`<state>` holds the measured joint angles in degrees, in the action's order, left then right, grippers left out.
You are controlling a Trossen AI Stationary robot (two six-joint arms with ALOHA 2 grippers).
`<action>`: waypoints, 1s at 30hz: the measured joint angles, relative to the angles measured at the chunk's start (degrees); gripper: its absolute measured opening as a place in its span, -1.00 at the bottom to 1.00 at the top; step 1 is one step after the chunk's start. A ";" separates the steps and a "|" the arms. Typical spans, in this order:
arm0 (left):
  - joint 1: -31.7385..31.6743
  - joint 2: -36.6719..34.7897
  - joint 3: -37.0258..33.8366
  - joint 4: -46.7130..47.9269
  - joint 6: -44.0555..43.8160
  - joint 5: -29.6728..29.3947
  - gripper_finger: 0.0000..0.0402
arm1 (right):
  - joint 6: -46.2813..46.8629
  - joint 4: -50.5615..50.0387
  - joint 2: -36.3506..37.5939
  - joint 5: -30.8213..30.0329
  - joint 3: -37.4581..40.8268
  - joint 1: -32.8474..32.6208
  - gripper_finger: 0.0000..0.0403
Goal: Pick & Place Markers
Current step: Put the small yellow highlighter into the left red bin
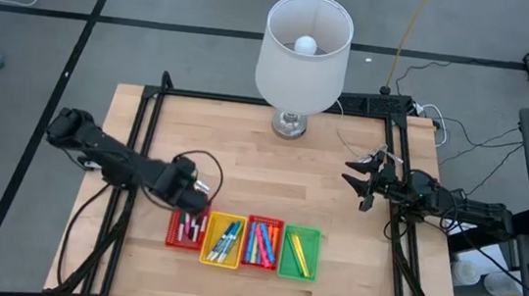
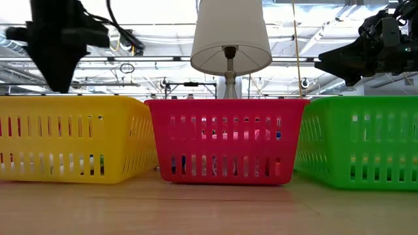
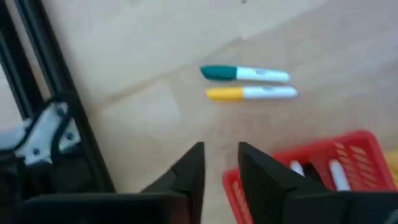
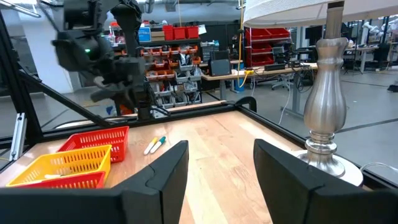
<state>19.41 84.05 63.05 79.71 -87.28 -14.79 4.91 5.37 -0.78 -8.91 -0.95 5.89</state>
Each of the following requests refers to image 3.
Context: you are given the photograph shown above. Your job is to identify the white marker black cap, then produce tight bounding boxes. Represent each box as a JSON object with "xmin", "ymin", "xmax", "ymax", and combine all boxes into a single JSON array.
[{"xmin": 289, "ymin": 160, "xmax": 306, "ymax": 178}]

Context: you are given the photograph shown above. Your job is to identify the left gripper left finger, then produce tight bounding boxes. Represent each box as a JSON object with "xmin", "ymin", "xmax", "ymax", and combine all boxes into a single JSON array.
[{"xmin": 18, "ymin": 141, "xmax": 205, "ymax": 224}]

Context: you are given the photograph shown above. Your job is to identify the white marker pink cap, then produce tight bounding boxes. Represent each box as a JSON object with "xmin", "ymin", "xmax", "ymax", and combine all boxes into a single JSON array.
[{"xmin": 328, "ymin": 159, "xmax": 351, "ymax": 192}]

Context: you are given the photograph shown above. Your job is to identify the red plastic basket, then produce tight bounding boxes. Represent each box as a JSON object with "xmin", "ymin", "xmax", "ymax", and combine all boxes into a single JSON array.
[{"xmin": 221, "ymin": 129, "xmax": 398, "ymax": 224}]

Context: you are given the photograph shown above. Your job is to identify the black aluminium table frame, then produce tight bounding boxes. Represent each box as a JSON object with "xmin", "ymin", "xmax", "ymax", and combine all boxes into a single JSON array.
[{"xmin": 0, "ymin": 0, "xmax": 116, "ymax": 194}]

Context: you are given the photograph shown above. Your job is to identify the white marker teal cap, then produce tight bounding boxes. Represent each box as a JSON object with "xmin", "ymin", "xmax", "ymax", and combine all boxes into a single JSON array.
[{"xmin": 200, "ymin": 64, "xmax": 292, "ymax": 83}]

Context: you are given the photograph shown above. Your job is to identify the white marker yellow cap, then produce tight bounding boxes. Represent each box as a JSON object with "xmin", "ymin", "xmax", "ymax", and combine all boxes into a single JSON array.
[{"xmin": 205, "ymin": 85, "xmax": 299, "ymax": 102}]

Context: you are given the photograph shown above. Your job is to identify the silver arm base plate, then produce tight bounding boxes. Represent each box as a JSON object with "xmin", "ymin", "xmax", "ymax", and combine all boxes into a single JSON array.
[{"xmin": 0, "ymin": 101, "xmax": 81, "ymax": 166}]

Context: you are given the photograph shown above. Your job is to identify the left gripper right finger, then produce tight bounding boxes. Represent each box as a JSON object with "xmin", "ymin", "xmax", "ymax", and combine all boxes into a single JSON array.
[{"xmin": 238, "ymin": 141, "xmax": 398, "ymax": 224}]

